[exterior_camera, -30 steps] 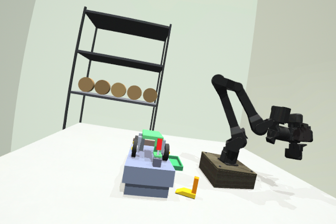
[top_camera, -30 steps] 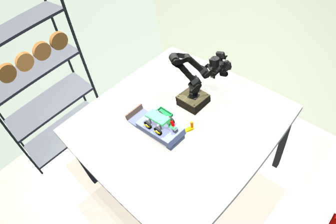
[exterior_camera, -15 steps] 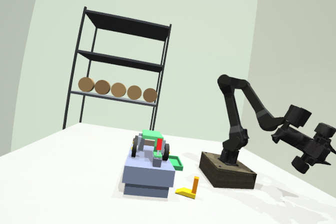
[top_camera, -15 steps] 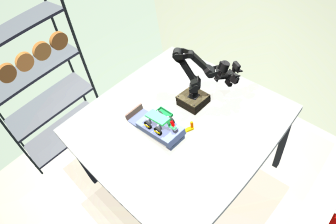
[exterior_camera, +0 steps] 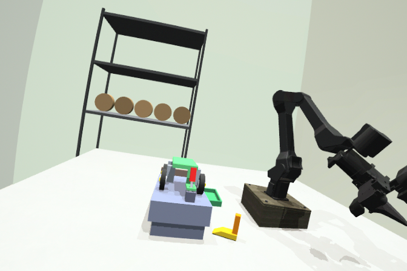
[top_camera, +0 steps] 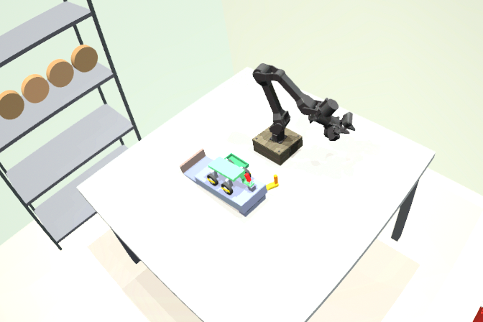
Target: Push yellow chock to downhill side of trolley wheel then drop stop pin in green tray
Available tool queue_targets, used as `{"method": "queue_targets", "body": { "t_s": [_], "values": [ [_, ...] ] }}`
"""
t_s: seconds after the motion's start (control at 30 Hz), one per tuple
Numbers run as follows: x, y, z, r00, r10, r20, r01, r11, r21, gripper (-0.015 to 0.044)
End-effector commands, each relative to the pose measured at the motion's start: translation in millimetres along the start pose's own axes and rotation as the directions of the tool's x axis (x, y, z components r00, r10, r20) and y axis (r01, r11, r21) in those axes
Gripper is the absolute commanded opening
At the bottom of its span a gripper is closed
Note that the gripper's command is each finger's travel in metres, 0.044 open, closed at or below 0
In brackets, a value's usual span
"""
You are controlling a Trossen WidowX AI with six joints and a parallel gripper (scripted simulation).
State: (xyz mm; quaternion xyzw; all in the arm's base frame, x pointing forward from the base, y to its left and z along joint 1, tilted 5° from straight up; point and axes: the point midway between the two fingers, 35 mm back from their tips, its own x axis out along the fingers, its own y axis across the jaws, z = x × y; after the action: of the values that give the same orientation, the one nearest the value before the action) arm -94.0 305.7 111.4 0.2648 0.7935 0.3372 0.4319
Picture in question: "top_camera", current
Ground red-headed metal pin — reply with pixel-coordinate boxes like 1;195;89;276
244;173;252;185

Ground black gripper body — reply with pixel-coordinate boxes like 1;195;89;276
323;111;353;138

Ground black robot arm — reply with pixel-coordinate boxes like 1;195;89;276
252;63;341;144

